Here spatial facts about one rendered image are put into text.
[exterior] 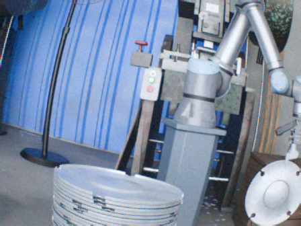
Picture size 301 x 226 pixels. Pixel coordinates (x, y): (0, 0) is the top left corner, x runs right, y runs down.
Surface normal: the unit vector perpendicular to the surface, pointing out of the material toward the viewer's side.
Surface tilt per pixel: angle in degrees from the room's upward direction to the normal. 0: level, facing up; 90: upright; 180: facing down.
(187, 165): 90
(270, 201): 88
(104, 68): 90
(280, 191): 88
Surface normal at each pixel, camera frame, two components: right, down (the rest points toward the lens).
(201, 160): 0.24, 0.09
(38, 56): -0.08, 0.04
